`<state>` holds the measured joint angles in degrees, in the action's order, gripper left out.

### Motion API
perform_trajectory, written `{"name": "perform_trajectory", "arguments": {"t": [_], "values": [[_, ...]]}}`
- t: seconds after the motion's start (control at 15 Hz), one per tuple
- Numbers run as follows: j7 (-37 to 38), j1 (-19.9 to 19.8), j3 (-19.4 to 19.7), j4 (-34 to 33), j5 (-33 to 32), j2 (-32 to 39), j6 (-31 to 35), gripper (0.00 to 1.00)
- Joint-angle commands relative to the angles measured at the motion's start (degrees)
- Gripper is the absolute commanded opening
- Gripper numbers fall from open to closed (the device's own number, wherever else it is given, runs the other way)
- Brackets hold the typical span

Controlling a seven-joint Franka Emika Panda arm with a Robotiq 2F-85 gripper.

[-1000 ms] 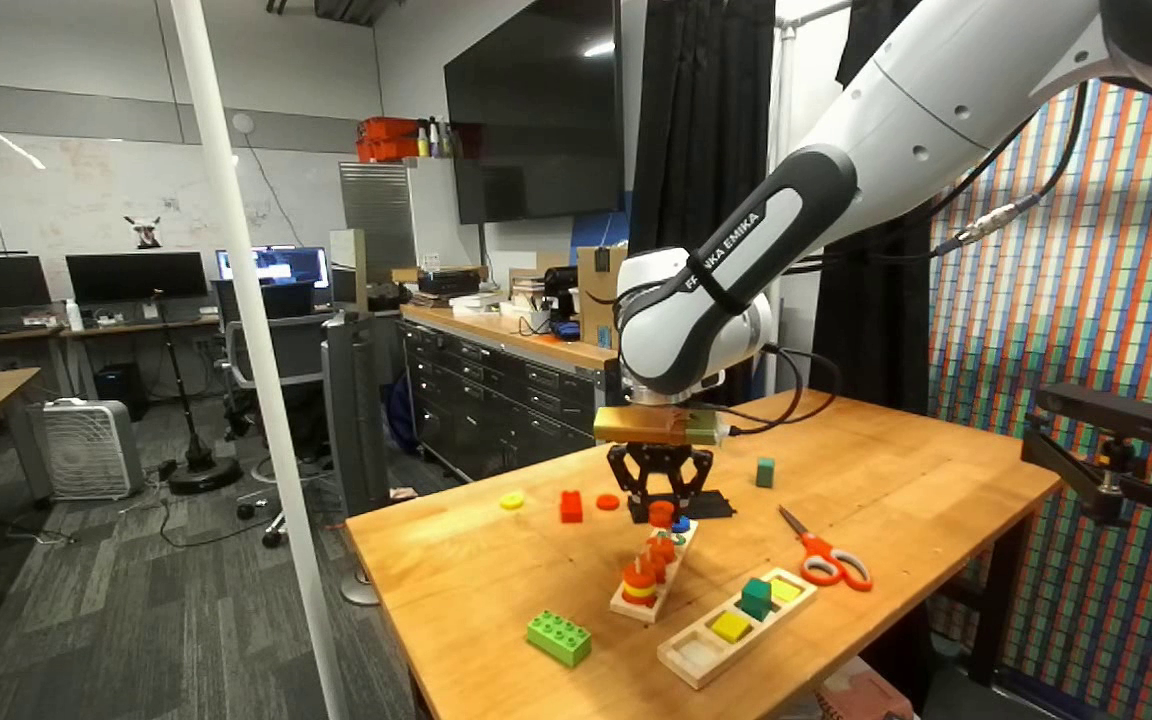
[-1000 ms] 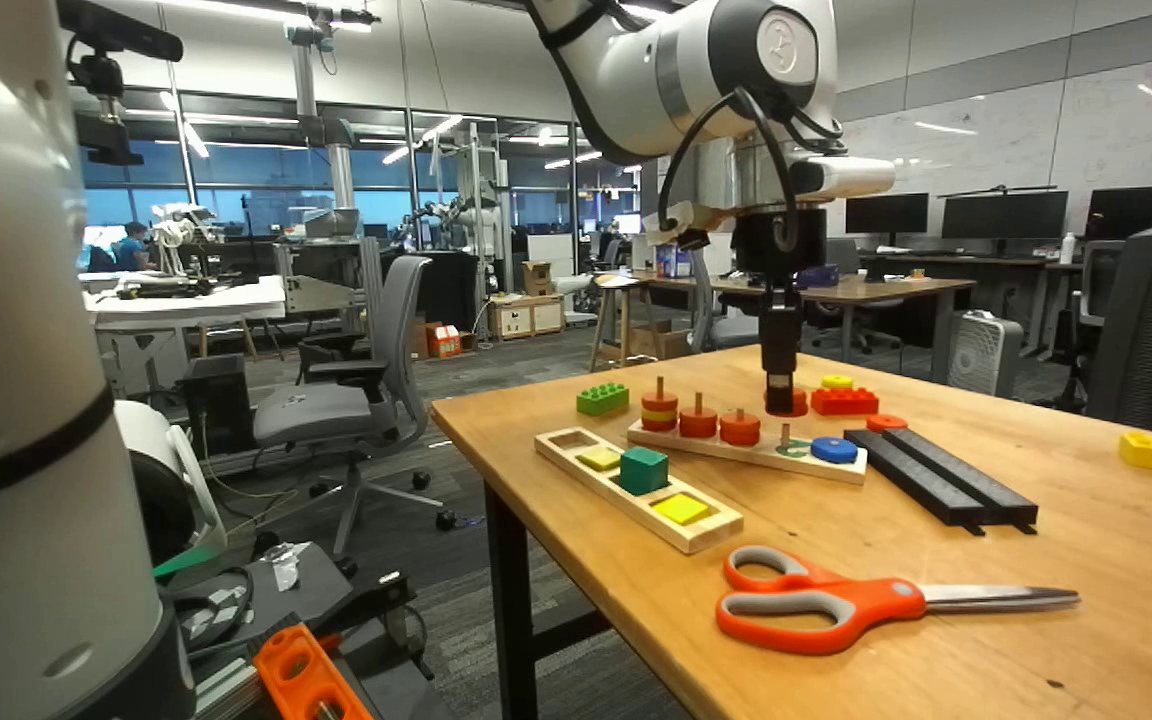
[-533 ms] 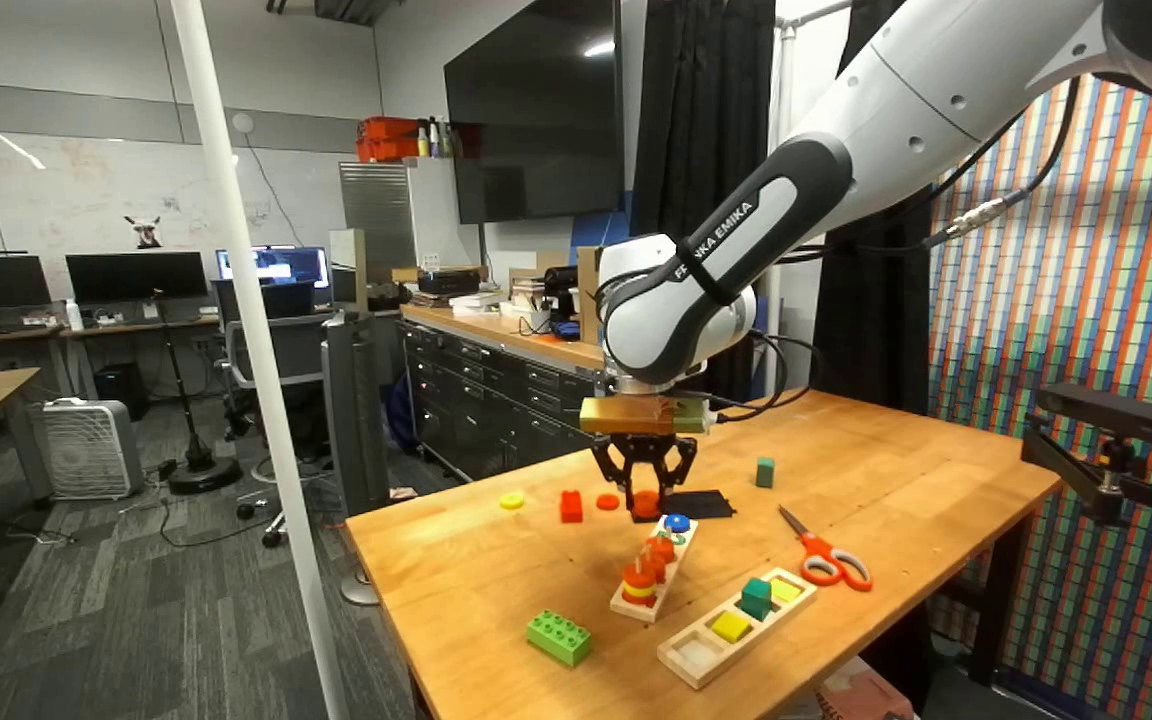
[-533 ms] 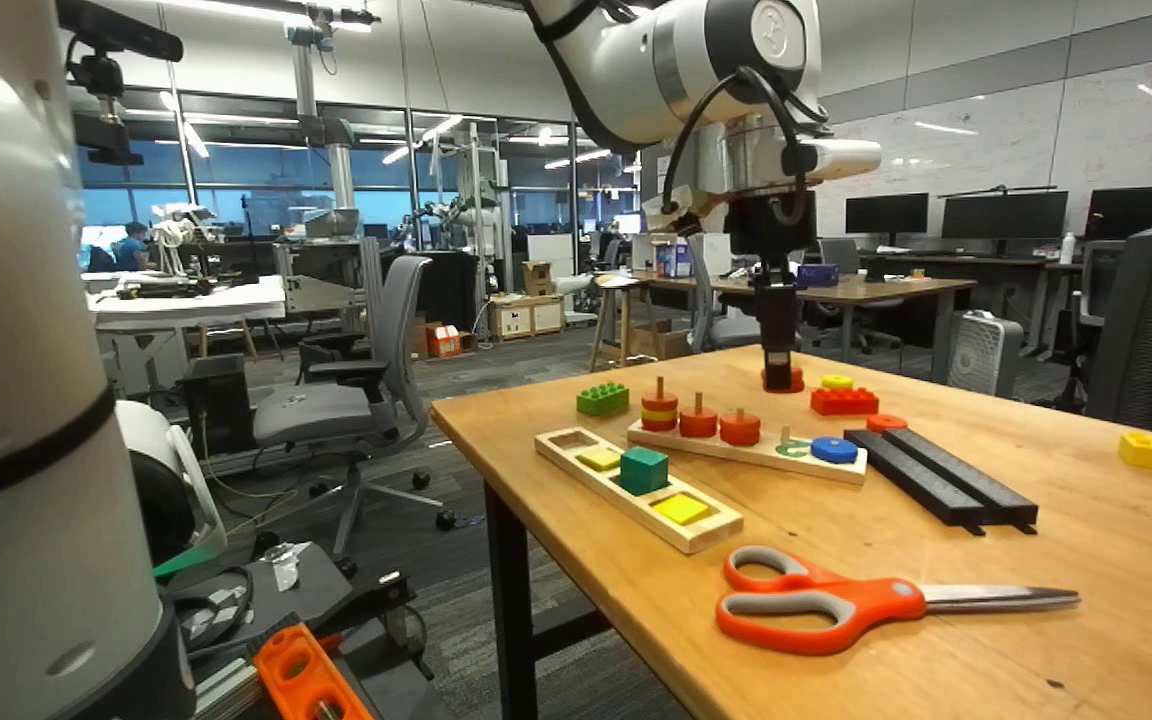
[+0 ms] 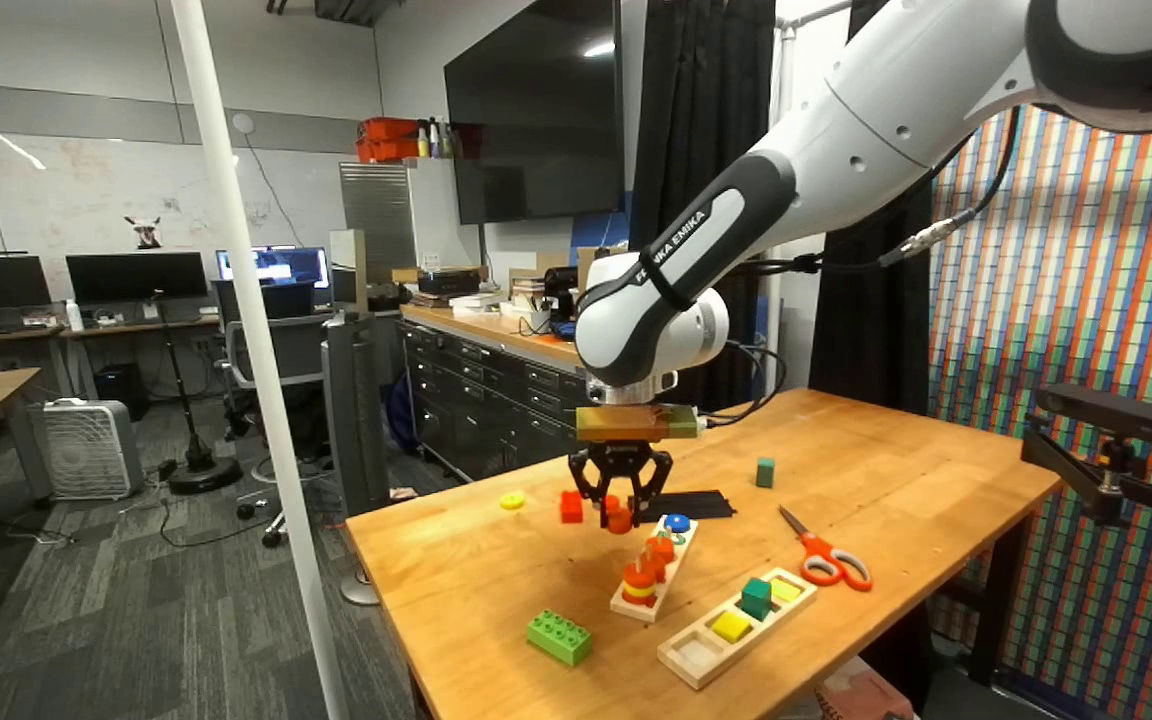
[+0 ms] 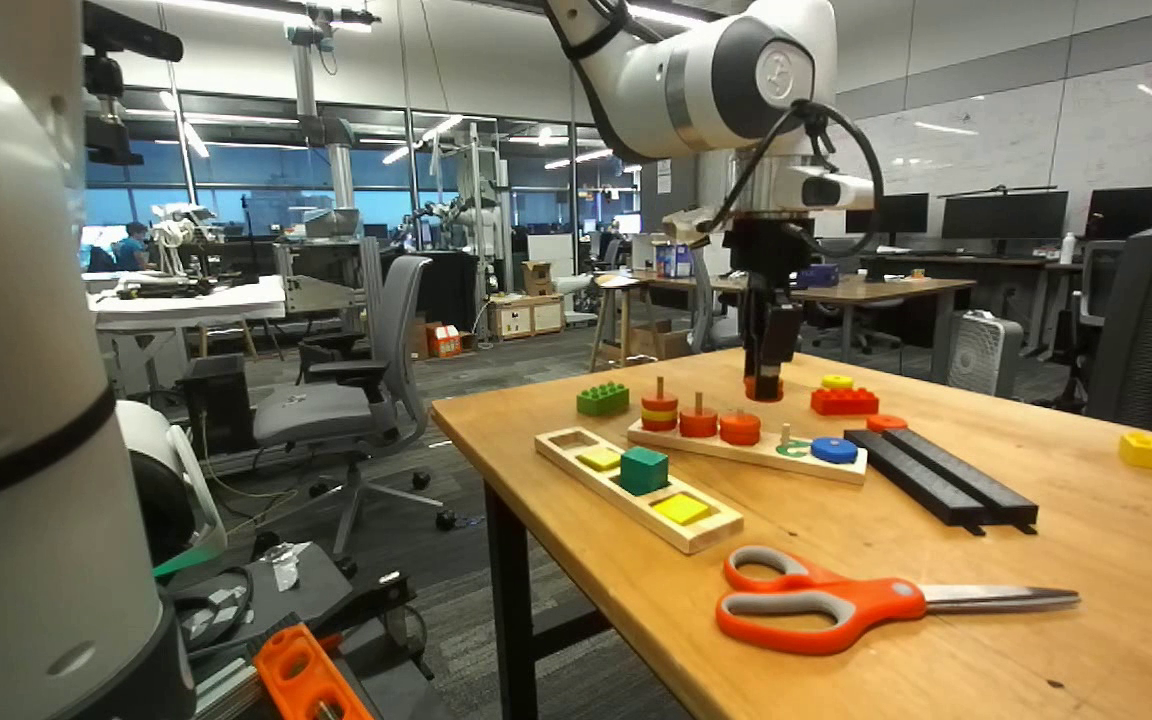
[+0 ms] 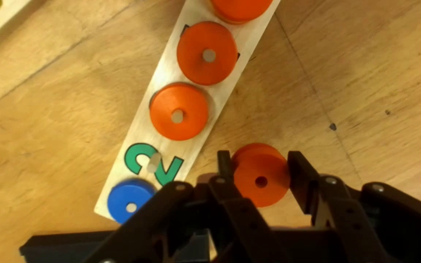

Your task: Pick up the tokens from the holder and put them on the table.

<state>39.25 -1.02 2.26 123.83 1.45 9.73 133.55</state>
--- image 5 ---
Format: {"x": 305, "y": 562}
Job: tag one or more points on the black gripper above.
{"x": 623, "y": 461}

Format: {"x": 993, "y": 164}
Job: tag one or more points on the teal small cube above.
{"x": 766, "y": 472}

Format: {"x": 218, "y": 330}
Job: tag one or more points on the small drone figure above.
{"x": 140, "y": 233}

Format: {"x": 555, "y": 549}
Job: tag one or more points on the orange storage box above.
{"x": 390, "y": 142}

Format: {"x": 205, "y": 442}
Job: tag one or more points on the white box fan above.
{"x": 90, "y": 448}

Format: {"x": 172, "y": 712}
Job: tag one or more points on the white slanted pole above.
{"x": 258, "y": 345}

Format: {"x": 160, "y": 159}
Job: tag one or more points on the grey metal cabinet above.
{"x": 377, "y": 226}

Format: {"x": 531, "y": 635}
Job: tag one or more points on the green toy brick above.
{"x": 558, "y": 636}

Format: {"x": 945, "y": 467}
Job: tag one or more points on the black curtain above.
{"x": 690, "y": 121}

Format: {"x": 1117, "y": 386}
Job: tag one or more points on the black double rail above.
{"x": 690, "y": 504}

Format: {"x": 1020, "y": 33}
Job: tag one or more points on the orange stacked token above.
{"x": 638, "y": 593}

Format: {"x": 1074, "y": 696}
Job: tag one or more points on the blue round token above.
{"x": 677, "y": 523}

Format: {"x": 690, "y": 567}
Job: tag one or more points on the yellow flat disc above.
{"x": 515, "y": 500}

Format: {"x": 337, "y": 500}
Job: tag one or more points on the green cube block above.
{"x": 757, "y": 596}

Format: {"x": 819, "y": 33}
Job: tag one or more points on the large black wall screen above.
{"x": 536, "y": 114}

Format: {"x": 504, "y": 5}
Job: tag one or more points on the wooden peg token holder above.
{"x": 631, "y": 609}

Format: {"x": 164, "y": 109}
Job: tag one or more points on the black round-base stand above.
{"x": 202, "y": 467}

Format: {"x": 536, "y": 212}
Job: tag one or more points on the yellow square block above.
{"x": 730, "y": 624}

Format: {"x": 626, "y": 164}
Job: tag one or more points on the wooden shape sorter board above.
{"x": 696, "y": 658}

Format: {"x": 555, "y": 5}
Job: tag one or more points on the lit blue computer monitor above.
{"x": 291, "y": 265}

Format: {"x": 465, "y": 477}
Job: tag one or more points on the yellow-green flat block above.
{"x": 784, "y": 589}

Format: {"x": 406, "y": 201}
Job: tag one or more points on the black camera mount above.
{"x": 1117, "y": 424}

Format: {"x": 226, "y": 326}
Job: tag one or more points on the red-orange round token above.
{"x": 646, "y": 574}

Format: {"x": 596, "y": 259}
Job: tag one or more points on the workbench with black drawers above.
{"x": 498, "y": 386}

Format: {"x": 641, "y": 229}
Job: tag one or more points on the colourful patterned backdrop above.
{"x": 1110, "y": 401}

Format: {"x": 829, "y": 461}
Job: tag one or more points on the red toy brick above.
{"x": 575, "y": 504}

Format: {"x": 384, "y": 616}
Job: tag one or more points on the red round token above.
{"x": 618, "y": 512}

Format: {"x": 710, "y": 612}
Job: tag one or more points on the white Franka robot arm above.
{"x": 896, "y": 105}

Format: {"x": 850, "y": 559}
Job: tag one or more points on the orange round token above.
{"x": 663, "y": 546}

